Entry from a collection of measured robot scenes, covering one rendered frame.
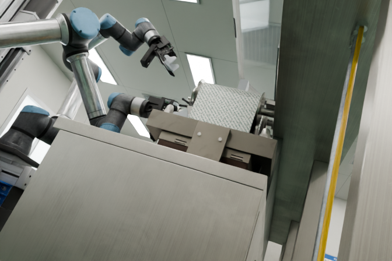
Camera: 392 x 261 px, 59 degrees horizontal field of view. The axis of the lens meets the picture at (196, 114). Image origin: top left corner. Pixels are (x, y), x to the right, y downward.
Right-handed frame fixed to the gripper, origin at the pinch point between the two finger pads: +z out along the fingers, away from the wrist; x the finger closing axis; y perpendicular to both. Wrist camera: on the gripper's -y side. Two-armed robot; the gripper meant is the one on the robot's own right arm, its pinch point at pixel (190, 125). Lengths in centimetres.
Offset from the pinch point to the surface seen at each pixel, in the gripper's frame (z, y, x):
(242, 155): 24.7, -13.0, -18.9
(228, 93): 9.6, 17.0, -0.2
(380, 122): 47, -27, -77
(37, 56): -358, 155, 255
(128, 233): 5, -44, -26
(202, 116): 3.0, 4.6, -0.3
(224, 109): 10.0, 9.9, -0.2
